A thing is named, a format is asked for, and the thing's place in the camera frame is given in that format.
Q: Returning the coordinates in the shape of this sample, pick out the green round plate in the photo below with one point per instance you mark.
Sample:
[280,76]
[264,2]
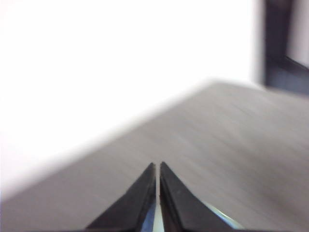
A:
[157,218]

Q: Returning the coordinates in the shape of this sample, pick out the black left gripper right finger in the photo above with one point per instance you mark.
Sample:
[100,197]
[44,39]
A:
[178,207]

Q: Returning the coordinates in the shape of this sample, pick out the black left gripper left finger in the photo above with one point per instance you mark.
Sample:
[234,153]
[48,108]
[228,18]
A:
[130,207]

